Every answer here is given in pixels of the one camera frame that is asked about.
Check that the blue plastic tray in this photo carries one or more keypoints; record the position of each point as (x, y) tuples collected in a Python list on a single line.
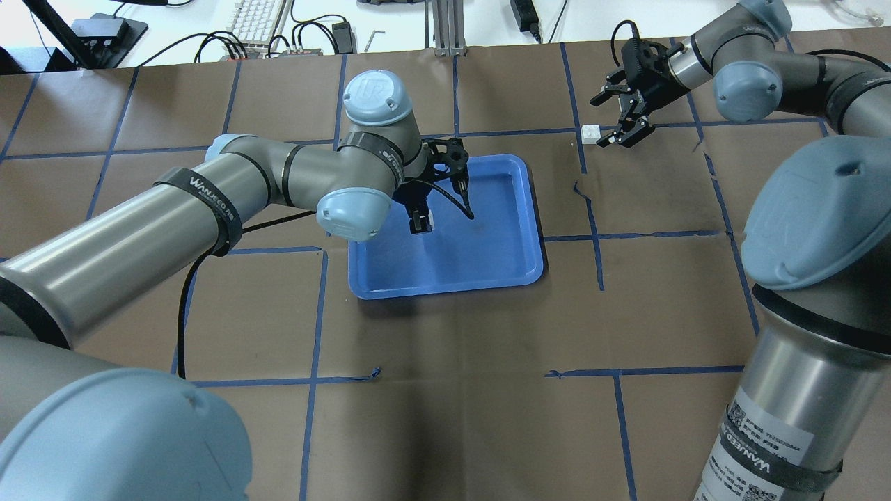
[(499, 248)]

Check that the black power adapter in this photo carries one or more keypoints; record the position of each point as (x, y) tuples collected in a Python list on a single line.
[(526, 17)]

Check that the brown paper table mat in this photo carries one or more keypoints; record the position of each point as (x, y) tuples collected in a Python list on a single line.
[(443, 369)]

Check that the white keyboard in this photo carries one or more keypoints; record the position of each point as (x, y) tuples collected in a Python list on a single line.
[(254, 23)]

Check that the black monitor stand base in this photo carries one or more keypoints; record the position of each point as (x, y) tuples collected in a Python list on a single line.
[(104, 40)]

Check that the aluminium frame post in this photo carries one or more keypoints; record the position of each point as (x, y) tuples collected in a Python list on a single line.
[(448, 28)]

